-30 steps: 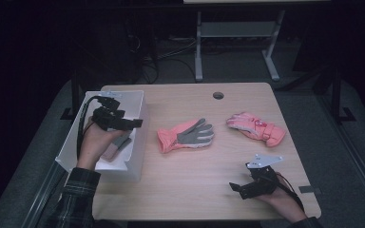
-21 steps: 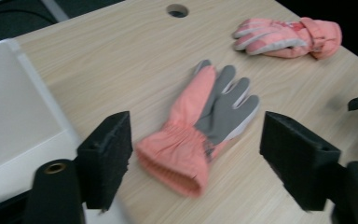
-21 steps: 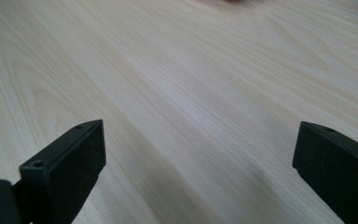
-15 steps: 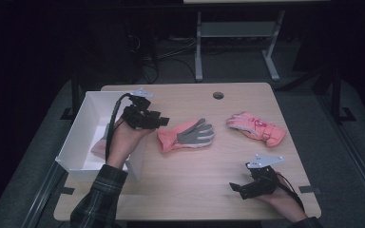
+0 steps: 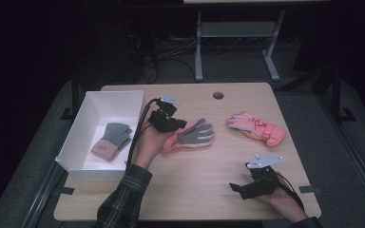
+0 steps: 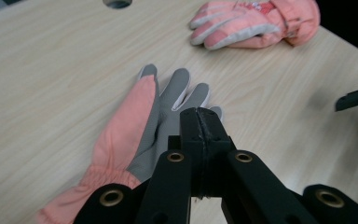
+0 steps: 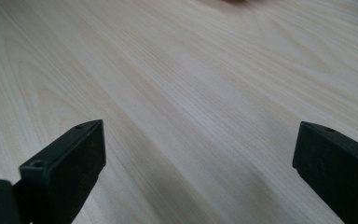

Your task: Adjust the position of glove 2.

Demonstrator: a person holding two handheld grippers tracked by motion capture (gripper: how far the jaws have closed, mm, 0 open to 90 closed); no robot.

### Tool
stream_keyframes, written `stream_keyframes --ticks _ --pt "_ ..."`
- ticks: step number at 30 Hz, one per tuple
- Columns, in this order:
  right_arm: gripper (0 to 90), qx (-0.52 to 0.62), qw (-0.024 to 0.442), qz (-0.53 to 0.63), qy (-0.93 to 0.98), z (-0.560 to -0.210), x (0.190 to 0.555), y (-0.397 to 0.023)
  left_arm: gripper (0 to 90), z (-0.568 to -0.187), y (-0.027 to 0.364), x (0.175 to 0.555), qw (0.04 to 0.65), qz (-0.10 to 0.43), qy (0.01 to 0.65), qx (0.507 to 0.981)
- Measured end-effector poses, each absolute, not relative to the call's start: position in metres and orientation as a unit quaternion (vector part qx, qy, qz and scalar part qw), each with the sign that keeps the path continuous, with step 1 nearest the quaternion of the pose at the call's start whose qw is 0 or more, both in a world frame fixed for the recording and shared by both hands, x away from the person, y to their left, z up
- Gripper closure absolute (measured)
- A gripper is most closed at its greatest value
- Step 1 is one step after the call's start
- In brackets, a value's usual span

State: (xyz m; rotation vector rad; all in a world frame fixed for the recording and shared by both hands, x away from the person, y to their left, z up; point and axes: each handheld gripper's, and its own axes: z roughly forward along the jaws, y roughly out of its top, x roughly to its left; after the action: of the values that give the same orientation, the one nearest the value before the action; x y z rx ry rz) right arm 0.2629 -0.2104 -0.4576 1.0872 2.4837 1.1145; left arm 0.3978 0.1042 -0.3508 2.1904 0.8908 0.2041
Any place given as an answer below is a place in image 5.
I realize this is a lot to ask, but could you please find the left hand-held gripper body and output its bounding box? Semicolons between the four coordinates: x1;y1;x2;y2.
147;94;181;133

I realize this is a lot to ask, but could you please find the pink glove with strap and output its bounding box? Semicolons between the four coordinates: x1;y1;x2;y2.
226;111;288;148

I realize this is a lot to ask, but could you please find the person's left hand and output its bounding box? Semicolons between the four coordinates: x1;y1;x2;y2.
131;126;176;170

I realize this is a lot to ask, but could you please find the white box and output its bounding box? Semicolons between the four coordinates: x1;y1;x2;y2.
54;90;150;183

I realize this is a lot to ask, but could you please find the black stand leg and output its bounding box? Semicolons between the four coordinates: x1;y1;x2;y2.
313;61;357;125
60;63;84;121

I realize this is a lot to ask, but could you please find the pink glove with grey palm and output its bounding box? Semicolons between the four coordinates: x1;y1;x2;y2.
162;118;216;155

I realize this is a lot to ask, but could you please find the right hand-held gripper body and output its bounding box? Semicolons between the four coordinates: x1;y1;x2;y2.
246;154;284;198

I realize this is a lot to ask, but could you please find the aluminium floor rail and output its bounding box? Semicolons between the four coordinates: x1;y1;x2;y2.
317;94;365;219
20;161;67;228

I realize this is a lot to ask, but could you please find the bundle of floor cables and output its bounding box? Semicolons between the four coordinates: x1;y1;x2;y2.
126;33;198;86

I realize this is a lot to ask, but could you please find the person's right hand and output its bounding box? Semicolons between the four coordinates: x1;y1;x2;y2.
256;172;309;223

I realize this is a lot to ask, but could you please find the grey metal table frame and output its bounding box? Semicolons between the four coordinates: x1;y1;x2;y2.
194;9;286;83

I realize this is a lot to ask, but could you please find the right hand-held gripper black cable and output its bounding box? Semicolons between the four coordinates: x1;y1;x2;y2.
275;171;306;212

